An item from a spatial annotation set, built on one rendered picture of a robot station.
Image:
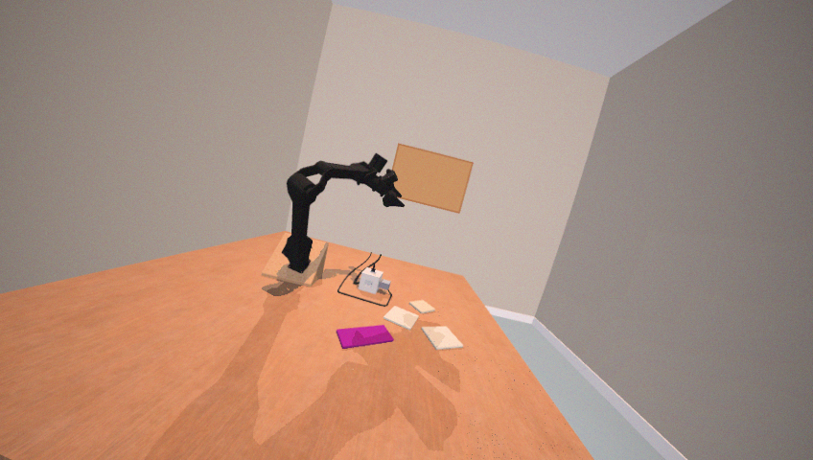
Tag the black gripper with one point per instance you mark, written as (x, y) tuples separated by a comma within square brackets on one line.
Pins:
[(391, 194)]

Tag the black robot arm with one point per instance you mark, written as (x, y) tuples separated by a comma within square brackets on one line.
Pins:
[(303, 192)]

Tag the purple flat rectangular slab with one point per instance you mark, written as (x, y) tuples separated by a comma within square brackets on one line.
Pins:
[(363, 336)]

